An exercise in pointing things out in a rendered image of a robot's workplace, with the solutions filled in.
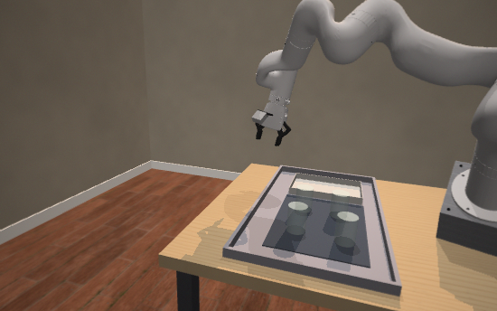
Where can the clear glass jar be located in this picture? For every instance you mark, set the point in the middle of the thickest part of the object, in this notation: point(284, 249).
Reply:
point(339, 202)
point(346, 229)
point(296, 218)
point(304, 194)

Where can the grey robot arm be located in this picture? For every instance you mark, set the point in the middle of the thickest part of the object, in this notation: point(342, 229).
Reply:
point(414, 51)

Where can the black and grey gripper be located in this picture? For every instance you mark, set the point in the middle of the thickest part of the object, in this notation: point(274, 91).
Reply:
point(275, 122)

